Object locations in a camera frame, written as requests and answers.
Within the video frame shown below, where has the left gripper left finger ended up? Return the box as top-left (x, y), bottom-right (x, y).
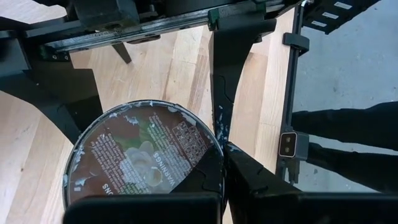
top-left (63, 144), bottom-right (225, 224)

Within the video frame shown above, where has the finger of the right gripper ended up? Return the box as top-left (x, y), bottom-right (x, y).
top-left (207, 17), bottom-right (278, 152)
top-left (0, 37), bottom-right (104, 144)

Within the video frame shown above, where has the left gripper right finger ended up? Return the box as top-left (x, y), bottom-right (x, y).
top-left (225, 143), bottom-right (398, 224)

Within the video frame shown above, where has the long black power strip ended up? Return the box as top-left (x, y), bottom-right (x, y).
top-left (300, 0), bottom-right (382, 35)

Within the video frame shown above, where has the grey frame bracket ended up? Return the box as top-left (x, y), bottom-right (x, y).
top-left (278, 130), bottom-right (310, 161)

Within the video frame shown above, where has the black aluminium table frame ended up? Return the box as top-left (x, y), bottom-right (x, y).
top-left (276, 0), bottom-right (312, 184)

